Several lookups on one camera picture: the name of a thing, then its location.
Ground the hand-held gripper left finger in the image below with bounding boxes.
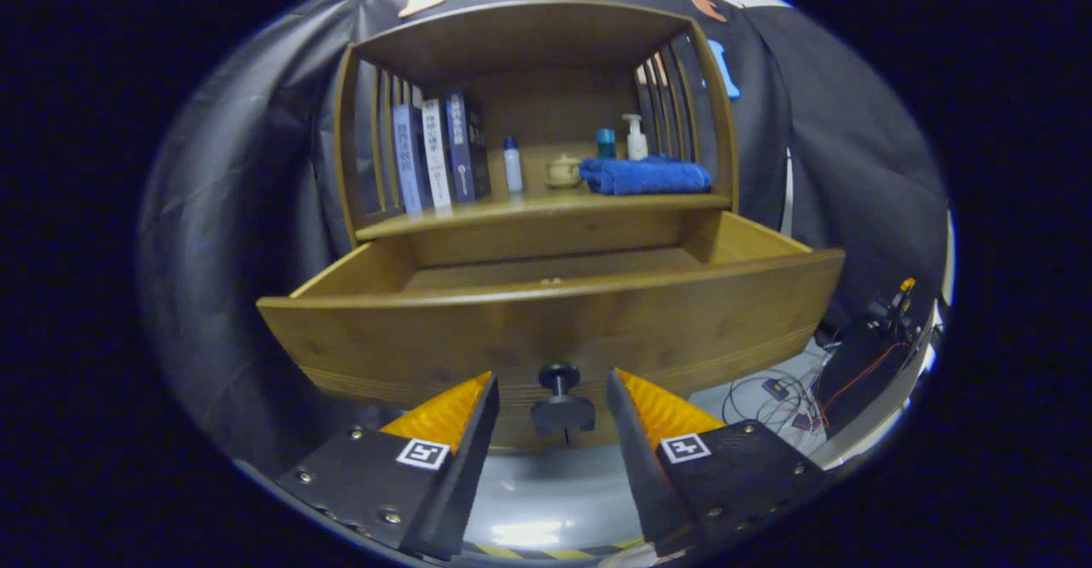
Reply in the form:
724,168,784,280
273,370,502,562

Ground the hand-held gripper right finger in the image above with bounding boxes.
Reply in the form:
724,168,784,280
604,368,828,559

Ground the black drawer knob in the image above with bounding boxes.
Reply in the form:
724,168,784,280
531,362,596,434

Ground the wooden drawer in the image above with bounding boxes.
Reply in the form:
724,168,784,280
256,210,847,451

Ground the wooden countertop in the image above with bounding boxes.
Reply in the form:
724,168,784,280
354,188,733,241

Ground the wooden cabinet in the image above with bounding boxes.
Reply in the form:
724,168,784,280
334,0,741,249

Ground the folded blue towel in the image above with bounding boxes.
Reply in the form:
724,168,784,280
579,155,712,196

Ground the beige lidded tea cup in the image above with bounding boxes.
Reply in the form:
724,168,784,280
546,154,584,189

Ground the black and orange device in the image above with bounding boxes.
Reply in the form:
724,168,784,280
866,276,921,339

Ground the white bottle with blue cap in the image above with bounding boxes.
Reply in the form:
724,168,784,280
502,136,524,194

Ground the light purple book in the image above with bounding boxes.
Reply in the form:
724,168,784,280
392,103,434,214

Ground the white pump bottle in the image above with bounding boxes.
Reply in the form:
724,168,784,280
621,113,649,162

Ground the white book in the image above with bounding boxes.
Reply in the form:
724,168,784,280
421,97,453,209

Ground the dark blue book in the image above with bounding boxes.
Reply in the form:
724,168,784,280
444,90,492,204

